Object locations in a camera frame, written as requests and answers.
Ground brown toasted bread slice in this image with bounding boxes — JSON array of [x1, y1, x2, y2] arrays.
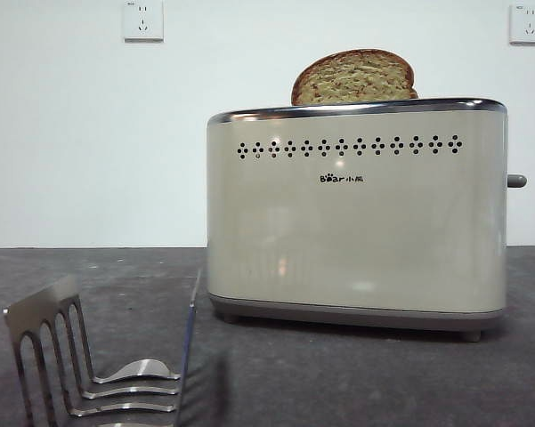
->
[[290, 48, 420, 108]]

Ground cream white two-slot toaster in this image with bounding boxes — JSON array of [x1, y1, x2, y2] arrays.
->
[[206, 97, 509, 342]]

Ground silver metal toast rack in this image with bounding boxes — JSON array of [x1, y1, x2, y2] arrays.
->
[[3, 268, 204, 427]]

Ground white wall power socket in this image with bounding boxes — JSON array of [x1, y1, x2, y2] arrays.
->
[[124, 0, 165, 44], [508, 4, 535, 46]]

